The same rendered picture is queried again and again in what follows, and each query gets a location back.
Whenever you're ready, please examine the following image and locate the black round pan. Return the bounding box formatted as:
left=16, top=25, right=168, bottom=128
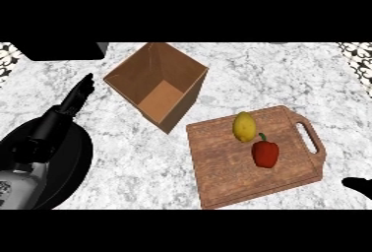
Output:
left=0, top=115, right=94, bottom=211

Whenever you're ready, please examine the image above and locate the brown cardboard box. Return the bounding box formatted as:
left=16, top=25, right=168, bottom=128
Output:
left=102, top=41, right=211, bottom=135

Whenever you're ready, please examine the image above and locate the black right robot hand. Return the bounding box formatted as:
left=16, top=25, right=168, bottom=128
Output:
left=339, top=176, right=372, bottom=201

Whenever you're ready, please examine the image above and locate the red bell pepper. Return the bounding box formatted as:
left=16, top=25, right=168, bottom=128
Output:
left=249, top=132, right=280, bottom=169

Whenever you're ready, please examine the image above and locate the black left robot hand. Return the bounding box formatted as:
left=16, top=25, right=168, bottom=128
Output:
left=10, top=73, right=96, bottom=172

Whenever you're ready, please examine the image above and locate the brown wooden cutting board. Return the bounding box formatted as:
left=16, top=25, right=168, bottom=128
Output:
left=184, top=104, right=326, bottom=211

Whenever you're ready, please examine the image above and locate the yellow lemon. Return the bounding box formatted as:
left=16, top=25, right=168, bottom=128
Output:
left=232, top=111, right=258, bottom=144

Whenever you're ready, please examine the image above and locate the black appliance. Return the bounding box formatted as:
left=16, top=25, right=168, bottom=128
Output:
left=9, top=41, right=111, bottom=62

